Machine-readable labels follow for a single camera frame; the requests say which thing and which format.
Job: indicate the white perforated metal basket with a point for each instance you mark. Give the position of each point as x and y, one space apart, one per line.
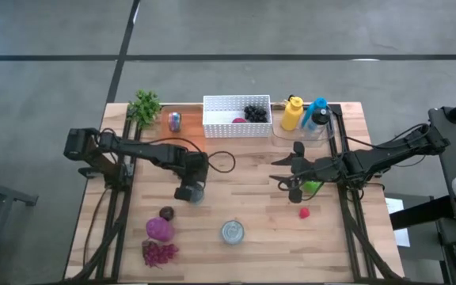
224 115

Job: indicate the white paper sheet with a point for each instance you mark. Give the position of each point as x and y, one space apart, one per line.
396 221

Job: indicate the black aluminium table frame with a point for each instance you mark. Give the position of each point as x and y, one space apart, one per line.
119 237
348 237

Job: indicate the clear plastic tray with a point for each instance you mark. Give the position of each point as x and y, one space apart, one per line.
283 136

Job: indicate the blue solid white tuna can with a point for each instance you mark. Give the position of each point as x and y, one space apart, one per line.
232 232

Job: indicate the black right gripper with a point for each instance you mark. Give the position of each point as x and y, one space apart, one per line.
319 170

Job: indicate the clear bottle with black cap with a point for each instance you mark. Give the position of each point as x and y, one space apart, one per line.
320 116

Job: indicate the purple toy grape bunch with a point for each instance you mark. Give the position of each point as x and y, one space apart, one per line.
158 254

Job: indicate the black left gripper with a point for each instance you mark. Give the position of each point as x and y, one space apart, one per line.
196 170

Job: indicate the small striped label can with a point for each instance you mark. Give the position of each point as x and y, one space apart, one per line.
175 121

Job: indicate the teal yellow tuna can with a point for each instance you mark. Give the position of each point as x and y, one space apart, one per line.
198 196

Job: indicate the dark brown toy fig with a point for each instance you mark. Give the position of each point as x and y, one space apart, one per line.
166 213

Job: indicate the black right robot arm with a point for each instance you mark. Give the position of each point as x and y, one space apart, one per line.
390 154

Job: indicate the green toy apple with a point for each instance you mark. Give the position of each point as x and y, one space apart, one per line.
312 187

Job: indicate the red toy strawberry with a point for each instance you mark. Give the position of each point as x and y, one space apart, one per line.
239 120

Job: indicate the green artificial plant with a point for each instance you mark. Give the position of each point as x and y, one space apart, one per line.
145 107

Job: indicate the blue plastic squeeze bottle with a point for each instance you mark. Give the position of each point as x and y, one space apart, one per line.
310 111

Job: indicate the yellow plastic squeeze bottle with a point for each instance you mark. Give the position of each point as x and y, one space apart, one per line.
291 115

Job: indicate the black toy grape bunch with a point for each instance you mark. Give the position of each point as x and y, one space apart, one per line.
255 114

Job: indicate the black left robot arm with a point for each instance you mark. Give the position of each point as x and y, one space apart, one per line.
141 150

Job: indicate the small red toy cherry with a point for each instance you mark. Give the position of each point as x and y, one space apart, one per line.
304 213

